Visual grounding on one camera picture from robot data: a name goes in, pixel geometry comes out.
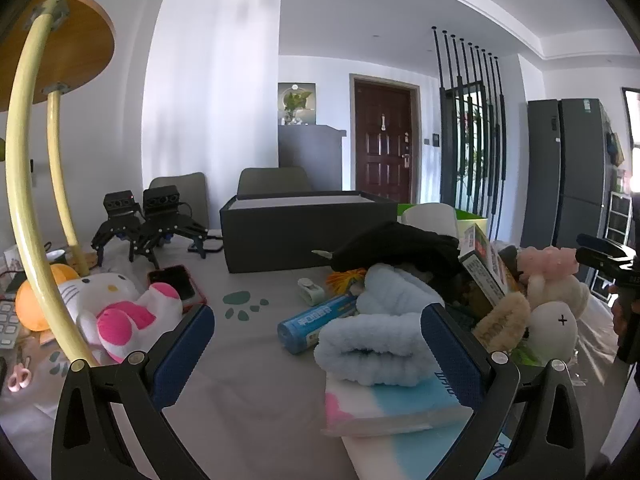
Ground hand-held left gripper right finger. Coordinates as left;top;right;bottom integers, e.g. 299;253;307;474
420;302;586;480

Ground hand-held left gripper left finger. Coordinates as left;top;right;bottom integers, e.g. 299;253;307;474
51;304;216;480

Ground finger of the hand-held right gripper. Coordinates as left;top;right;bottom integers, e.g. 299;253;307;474
575;232;638;273

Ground pink blue tissue pack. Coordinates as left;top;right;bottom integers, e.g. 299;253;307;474
320;375;473;438
341;412;506;480

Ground white carton with red label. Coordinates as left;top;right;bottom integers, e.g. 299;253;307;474
457;223;508;308

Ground dark grey storage box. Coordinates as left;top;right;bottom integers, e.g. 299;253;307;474
220;190;398;274

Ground grey paw-print desktop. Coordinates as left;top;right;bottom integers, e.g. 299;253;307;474
0;227;640;480

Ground person's right hand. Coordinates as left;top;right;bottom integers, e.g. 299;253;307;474
611;297;632;336

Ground pink fluffy plush toy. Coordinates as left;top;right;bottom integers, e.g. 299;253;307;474
516;246;581;286

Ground brown plush toy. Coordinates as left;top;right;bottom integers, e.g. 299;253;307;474
472;291;532;351

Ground red cased phone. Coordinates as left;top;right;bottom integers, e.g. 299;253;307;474
146;265;207;313

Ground white round plush toy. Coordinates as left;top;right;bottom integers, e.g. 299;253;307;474
525;272;591;361

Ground light blue fluffy towel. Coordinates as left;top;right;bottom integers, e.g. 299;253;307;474
313;263;446;387

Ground dark grey refrigerator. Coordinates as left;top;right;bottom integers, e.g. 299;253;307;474
520;98;623;281

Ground white pink cat plush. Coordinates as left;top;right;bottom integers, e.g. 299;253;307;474
55;272;183;363

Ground black glove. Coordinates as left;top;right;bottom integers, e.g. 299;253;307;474
312;221;461;281

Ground orange yellow pompom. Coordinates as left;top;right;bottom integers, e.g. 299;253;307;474
326;268;368;293

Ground green shallow box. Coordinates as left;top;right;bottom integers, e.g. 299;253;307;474
396;203;488;238

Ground blue bag roll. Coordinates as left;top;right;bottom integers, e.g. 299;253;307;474
277;294;358;356

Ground small white device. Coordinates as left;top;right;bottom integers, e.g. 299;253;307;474
297;278;326;306

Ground white tape roll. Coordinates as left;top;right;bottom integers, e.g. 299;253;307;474
402;203;458;238

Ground black idle gripper device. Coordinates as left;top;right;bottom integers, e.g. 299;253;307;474
129;185;208;270
91;191;143;266

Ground grey green dining chair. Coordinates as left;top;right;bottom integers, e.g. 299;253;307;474
236;166;313;196
149;172;210;231

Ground orange ball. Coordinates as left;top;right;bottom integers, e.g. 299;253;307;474
15;262;81;332

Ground pink scissors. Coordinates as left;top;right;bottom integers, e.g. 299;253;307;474
7;355;32;392

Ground white keypad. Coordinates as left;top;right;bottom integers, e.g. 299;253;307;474
0;300;23;351

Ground black bar room divider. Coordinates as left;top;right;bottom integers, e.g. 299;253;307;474
431;25;506;231

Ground grey hallway cabinet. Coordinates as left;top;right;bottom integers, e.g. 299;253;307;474
278;125;348;192

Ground dark red entrance door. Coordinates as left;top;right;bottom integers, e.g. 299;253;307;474
350;74;423;206

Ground green potted plant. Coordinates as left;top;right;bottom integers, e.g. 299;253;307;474
282;90;313;126

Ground round wooden side table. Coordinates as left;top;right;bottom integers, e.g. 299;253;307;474
0;0;117;368

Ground black looped cable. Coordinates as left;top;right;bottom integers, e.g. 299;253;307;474
187;232;223;256

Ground framed wall picture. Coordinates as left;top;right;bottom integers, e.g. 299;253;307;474
278;82;317;126

